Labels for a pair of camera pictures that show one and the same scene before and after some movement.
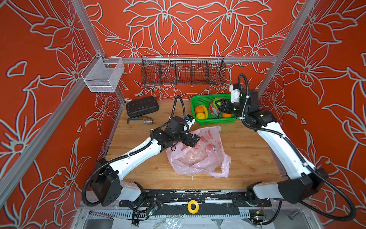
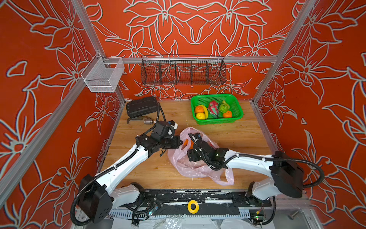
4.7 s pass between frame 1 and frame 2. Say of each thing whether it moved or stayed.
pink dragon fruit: stayed
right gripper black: moved
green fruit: moved
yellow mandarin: stayed
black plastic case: stayed
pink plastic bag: moved
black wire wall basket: stayed
